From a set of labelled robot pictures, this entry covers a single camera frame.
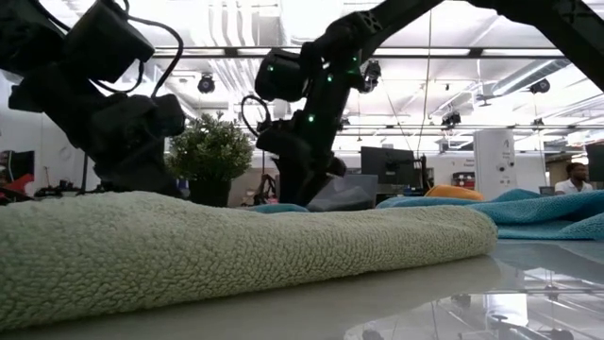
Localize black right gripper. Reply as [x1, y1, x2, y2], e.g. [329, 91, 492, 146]
[273, 109, 348, 208]

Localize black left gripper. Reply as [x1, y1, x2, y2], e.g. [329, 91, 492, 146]
[60, 96, 183, 198]

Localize pale green microfiber towel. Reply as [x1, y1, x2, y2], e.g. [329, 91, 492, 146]
[0, 191, 499, 332]

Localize orange microfiber towel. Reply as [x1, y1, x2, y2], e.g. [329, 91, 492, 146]
[423, 184, 486, 203]

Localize grey plastic bin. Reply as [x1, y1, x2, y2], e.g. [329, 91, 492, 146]
[306, 173, 379, 213]

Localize black tripod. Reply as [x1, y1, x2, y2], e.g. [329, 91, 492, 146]
[79, 150, 91, 193]

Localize small potted green plant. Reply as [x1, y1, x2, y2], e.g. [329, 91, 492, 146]
[164, 111, 256, 208]

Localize black computer monitor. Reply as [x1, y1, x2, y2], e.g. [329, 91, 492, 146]
[361, 145, 417, 186]

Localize white pillar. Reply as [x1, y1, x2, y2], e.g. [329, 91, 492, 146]
[473, 129, 518, 204]

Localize person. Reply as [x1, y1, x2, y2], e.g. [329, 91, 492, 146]
[554, 161, 595, 196]

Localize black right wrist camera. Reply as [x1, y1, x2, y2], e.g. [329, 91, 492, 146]
[256, 117, 289, 152]

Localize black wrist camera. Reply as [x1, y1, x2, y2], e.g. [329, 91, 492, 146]
[256, 117, 289, 152]
[136, 93, 186, 138]

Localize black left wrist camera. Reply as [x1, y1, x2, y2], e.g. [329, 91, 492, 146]
[136, 93, 186, 138]

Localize black right camera cable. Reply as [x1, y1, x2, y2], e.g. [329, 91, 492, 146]
[240, 93, 274, 138]

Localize black camera cable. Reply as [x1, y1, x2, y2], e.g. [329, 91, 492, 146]
[92, 0, 185, 98]
[240, 93, 274, 138]

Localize black wall monitor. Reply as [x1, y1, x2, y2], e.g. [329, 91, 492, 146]
[0, 149, 37, 183]

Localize black left camera cable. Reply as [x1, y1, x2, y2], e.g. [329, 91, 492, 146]
[92, 0, 185, 98]

